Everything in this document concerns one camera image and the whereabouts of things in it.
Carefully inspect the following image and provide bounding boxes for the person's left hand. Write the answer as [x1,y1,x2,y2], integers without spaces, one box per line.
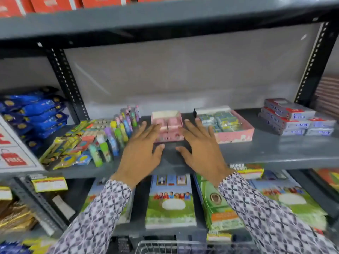
[111,121,166,189]

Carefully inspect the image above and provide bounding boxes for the person's right hand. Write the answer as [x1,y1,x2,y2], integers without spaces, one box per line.
[175,118,235,188]

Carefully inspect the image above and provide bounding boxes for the person's left forearm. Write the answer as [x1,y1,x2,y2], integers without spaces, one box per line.
[47,179,133,254]

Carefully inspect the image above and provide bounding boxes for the person's right forearm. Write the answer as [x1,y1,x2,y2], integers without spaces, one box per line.
[218,172,339,254]

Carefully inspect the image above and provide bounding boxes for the pile of wrapped erasers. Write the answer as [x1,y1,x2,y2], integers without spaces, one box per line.
[198,111,243,133]

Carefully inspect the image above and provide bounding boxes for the row of colourful glue sticks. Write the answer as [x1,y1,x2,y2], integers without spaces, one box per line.
[87,105,141,168]

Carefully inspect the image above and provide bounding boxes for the small pink cardboard box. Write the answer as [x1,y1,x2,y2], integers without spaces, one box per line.
[151,111,185,143]

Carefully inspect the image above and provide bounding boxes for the pink cardboard tray box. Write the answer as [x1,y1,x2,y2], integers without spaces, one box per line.
[194,105,255,145]

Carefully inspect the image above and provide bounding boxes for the green and blue notebook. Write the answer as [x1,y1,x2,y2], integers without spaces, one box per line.
[145,174,197,230]
[80,178,136,225]

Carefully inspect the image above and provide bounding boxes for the green book with round emblem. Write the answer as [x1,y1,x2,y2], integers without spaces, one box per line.
[194,173,246,232]

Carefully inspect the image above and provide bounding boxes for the yellow shelf price label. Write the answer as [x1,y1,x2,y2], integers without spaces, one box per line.
[230,164,264,180]
[31,177,69,193]
[0,186,13,201]
[206,232,232,242]

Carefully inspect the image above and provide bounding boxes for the pile of yellow blister packs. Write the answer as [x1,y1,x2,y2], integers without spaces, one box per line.
[39,118,115,171]

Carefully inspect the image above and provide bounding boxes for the red and white flat box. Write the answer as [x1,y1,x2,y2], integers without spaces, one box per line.
[261,107,311,130]
[308,117,337,129]
[264,98,316,121]
[305,128,335,137]
[258,115,307,137]

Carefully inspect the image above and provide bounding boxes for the stack of blue packets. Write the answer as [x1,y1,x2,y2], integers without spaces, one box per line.
[0,86,70,154]

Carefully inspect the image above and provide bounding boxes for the white card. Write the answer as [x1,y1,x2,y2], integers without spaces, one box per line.
[52,195,76,220]

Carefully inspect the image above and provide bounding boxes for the stack of green notebooks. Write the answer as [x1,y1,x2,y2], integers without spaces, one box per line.
[248,170,329,231]

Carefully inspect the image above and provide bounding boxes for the grey metal shelf rack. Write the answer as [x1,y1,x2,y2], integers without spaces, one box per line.
[0,0,339,254]

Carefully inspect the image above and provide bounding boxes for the white sign with red print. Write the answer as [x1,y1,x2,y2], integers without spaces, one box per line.
[0,116,45,174]

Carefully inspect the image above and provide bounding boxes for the stack of brown books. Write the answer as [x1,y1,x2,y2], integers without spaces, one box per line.
[312,75,339,120]

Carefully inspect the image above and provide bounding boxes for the orange and green book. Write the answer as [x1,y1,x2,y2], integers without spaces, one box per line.
[314,168,339,194]

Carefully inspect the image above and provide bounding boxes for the pile of gold packets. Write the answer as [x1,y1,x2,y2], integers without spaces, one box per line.
[0,200,38,234]

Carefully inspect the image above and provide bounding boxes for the blue and yellow packets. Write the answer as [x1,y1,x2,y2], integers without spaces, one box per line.
[0,237,57,254]

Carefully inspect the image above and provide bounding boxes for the wire shopping basket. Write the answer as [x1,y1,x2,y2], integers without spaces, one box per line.
[135,240,208,254]

